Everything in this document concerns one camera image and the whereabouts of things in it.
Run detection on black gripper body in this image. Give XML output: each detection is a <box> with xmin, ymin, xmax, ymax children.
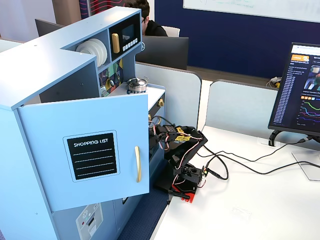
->
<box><xmin>154</xmin><ymin>125</ymin><xmax>168</xmax><ymax>142</ymax></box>

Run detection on blue shopping list cabinet door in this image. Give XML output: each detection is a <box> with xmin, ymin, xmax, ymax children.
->
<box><xmin>17</xmin><ymin>93</ymin><xmax>151</xmax><ymax>212</ymax></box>

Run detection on blue toy kitchen cabinet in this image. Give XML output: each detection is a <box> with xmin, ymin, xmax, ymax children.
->
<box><xmin>0</xmin><ymin>6</ymin><xmax>167</xmax><ymax>240</ymax></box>

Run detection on dark monitor behind cabinet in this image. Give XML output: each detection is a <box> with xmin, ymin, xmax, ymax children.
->
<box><xmin>34</xmin><ymin>19</ymin><xmax>66</xmax><ymax>39</ymax></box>

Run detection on grey desk divider panel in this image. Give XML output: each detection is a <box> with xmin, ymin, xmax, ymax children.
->
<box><xmin>134</xmin><ymin>62</ymin><xmax>203</xmax><ymax>139</ymax></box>
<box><xmin>204</xmin><ymin>79</ymin><xmax>280</xmax><ymax>136</ymax></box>

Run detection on steel toy pot with lid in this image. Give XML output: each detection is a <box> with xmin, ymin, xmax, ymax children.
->
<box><xmin>126</xmin><ymin>76</ymin><xmax>150</xmax><ymax>93</ymax></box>

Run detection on black clamp lever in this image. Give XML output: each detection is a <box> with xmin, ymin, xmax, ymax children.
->
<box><xmin>168</xmin><ymin>189</ymin><xmax>191</xmax><ymax>201</ymax></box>

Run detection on black monitor seen from behind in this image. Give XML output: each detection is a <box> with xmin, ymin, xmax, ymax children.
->
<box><xmin>136</xmin><ymin>36</ymin><xmax>190</xmax><ymax>72</ymax></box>

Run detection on white toy plate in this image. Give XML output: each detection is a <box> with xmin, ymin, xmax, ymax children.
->
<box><xmin>75</xmin><ymin>40</ymin><xmax>102</xmax><ymax>68</ymax></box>
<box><xmin>87</xmin><ymin>38</ymin><xmax>106</xmax><ymax>68</ymax></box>
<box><xmin>91</xmin><ymin>37</ymin><xmax>109</xmax><ymax>66</ymax></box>

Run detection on white office chair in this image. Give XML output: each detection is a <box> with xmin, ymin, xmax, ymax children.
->
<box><xmin>161</xmin><ymin>25</ymin><xmax>181</xmax><ymax>38</ymax></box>

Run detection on man with glasses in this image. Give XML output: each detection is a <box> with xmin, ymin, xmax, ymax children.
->
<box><xmin>124</xmin><ymin>0</ymin><xmax>169</xmax><ymax>38</ymax></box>

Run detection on clear plastic wrapper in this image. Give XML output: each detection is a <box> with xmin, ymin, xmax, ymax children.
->
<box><xmin>231</xmin><ymin>205</ymin><xmax>253</xmax><ymax>223</ymax></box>

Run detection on black toy microwave door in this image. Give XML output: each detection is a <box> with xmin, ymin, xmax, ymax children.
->
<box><xmin>108</xmin><ymin>12</ymin><xmax>142</xmax><ymax>62</ymax></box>

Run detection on computer monitor with lit screen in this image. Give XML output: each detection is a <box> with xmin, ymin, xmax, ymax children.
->
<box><xmin>267</xmin><ymin>41</ymin><xmax>320</xmax><ymax>138</ymax></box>

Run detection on blue banner with red lines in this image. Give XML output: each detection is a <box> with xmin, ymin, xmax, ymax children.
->
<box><xmin>79</xmin><ymin>0</ymin><xmax>127</xmax><ymax>21</ymax></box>

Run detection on white whiteboard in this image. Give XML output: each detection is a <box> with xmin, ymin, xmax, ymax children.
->
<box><xmin>182</xmin><ymin>0</ymin><xmax>320</xmax><ymax>24</ymax></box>

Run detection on gold cabinet door handle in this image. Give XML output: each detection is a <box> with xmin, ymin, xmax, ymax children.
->
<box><xmin>134</xmin><ymin>145</ymin><xmax>143</xmax><ymax>184</ymax></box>

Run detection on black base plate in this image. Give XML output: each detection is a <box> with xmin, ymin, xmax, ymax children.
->
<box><xmin>153</xmin><ymin>172</ymin><xmax>176</xmax><ymax>194</ymax></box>

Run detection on red table clamp mount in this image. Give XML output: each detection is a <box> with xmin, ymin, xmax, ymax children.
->
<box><xmin>179</xmin><ymin>191</ymin><xmax>199</xmax><ymax>204</ymax></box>

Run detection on gold microwave handle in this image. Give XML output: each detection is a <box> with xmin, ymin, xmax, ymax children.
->
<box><xmin>111</xmin><ymin>33</ymin><xmax>121</xmax><ymax>54</ymax></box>

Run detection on desk cable grommet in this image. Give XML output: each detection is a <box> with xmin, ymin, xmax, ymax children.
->
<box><xmin>258</xmin><ymin>138</ymin><xmax>281</xmax><ymax>149</ymax></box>

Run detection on black cable to monitor plug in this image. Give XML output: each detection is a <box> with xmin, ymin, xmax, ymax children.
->
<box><xmin>204</xmin><ymin>136</ymin><xmax>316</xmax><ymax>181</ymax></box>

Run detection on long black power cable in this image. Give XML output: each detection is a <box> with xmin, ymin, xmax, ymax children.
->
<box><xmin>199</xmin><ymin>143</ymin><xmax>320</xmax><ymax>175</ymax></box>

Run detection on silver monitor base plate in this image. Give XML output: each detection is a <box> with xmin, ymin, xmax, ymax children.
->
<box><xmin>291</xmin><ymin>149</ymin><xmax>320</xmax><ymax>182</ymax></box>

